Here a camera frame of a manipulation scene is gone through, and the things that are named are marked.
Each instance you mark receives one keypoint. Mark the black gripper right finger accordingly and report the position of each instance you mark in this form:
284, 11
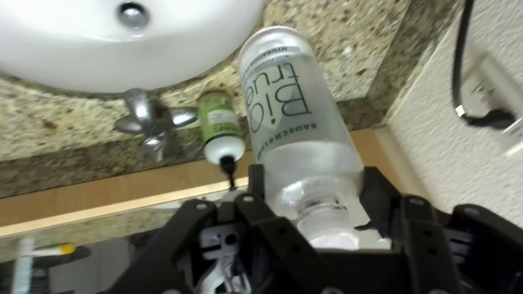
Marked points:
380, 197

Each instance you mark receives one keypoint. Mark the white bathroom sink basin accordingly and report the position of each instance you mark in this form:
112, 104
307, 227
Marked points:
109, 46

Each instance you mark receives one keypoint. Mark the white wall outlet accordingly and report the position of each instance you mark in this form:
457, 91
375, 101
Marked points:
488, 85

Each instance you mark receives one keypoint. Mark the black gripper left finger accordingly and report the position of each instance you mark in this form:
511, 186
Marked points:
258, 179

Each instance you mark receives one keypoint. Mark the small green white bottle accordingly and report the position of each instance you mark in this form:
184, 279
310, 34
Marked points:
222, 132

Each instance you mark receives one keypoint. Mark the chrome faucet handle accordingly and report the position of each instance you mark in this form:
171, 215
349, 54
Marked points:
156, 124

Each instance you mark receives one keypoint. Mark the toothbrush with yellow tip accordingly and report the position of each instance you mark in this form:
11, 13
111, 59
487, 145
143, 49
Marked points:
32, 271

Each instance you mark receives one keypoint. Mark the clear BioTrue solution bottle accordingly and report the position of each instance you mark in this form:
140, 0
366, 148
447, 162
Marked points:
313, 170

